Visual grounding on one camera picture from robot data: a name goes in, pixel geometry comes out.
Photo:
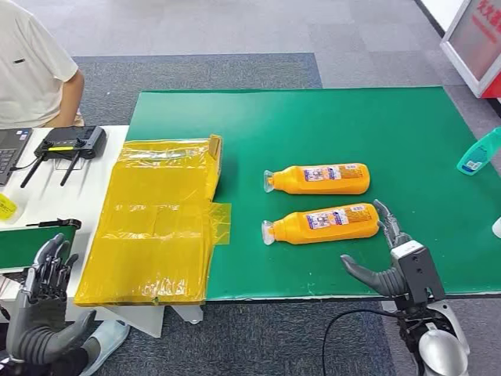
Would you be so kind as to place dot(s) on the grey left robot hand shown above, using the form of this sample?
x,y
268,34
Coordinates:
x,y
35,332

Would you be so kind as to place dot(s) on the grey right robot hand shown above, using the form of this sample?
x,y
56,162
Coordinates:
x,y
383,284

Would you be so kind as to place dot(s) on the orange bottle with clear cap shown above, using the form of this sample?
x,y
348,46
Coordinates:
x,y
321,179
324,224

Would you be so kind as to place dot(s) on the teal plastic bottle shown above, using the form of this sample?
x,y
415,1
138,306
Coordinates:
x,y
479,153

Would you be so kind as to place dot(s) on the white table foot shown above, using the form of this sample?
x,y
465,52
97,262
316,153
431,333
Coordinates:
x,y
188,313
389,306
136,319

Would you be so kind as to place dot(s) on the small green conveyor belt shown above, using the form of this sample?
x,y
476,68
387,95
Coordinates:
x,y
23,246

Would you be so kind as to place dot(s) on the white slipper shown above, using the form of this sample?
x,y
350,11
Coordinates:
x,y
109,337

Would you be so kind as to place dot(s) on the yellow label sticker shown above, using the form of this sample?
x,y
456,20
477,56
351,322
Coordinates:
x,y
6,207

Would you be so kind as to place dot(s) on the small white object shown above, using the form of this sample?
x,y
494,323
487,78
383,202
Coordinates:
x,y
498,228

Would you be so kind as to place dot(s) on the dark laptop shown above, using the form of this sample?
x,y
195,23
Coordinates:
x,y
10,150

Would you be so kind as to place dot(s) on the green table mat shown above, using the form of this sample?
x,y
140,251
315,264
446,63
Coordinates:
x,y
313,124

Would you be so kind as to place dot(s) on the box wrapped in yellow plastic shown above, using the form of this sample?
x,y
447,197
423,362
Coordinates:
x,y
156,228

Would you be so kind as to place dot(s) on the black remote controller with antennas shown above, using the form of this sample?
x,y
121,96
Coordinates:
x,y
72,140

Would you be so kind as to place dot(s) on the person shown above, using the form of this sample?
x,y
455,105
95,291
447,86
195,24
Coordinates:
x,y
27,62

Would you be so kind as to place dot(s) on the white framed red sign board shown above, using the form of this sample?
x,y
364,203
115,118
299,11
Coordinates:
x,y
475,41

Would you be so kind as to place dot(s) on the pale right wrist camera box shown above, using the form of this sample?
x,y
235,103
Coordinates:
x,y
419,272

